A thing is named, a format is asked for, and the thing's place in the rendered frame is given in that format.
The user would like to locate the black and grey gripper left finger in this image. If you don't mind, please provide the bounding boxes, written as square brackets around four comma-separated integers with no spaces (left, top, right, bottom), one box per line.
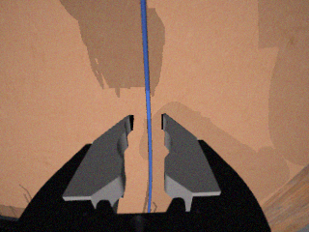
[12,114,134,232]

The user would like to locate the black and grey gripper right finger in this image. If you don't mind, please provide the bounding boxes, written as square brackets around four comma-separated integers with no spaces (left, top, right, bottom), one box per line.
[161,113,271,232]

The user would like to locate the blue cable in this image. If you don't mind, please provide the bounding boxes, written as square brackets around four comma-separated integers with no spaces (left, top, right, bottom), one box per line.
[140,0,153,213]

